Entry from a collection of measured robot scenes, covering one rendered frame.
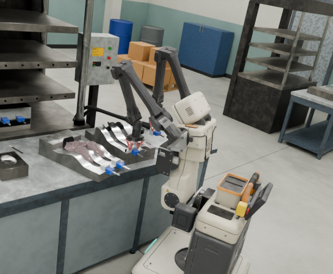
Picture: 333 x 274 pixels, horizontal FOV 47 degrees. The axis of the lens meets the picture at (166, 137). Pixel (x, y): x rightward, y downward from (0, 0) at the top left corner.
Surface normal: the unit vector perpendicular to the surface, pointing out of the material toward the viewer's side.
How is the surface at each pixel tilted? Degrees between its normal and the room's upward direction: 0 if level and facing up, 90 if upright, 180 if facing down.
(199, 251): 90
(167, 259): 0
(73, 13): 90
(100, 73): 90
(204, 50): 90
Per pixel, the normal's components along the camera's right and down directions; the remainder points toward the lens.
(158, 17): -0.69, 0.16
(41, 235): 0.67, 0.38
